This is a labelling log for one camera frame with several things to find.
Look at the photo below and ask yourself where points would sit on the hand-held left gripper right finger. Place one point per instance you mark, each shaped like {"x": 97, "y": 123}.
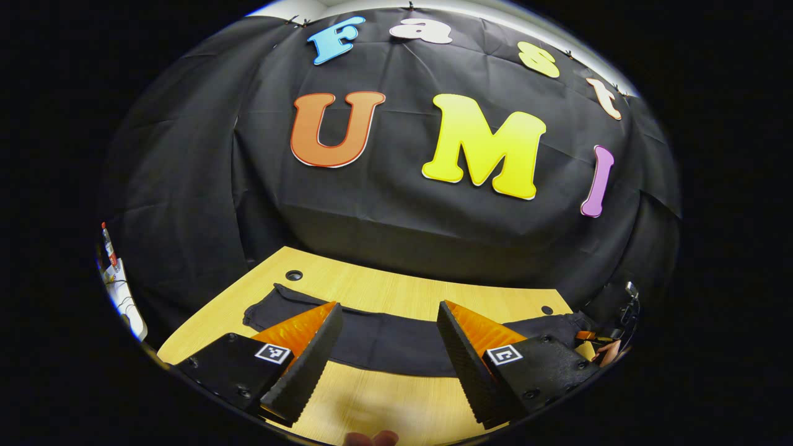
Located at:
{"x": 464, "y": 365}

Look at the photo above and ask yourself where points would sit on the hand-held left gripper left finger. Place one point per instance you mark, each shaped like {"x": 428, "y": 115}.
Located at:
{"x": 310, "y": 365}

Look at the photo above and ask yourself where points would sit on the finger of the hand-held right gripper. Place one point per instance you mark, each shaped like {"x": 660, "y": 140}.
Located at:
{"x": 585, "y": 336}

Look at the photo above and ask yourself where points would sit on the black jeans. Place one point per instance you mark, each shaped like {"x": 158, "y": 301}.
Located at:
{"x": 384, "y": 341}

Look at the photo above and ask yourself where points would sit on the black backdrop cloth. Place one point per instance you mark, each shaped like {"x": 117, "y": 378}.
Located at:
{"x": 403, "y": 229}

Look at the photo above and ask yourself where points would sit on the white side table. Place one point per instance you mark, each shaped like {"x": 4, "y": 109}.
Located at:
{"x": 127, "y": 310}

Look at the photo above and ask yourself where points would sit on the clear bottle with red cap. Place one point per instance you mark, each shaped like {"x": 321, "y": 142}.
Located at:
{"x": 109, "y": 248}

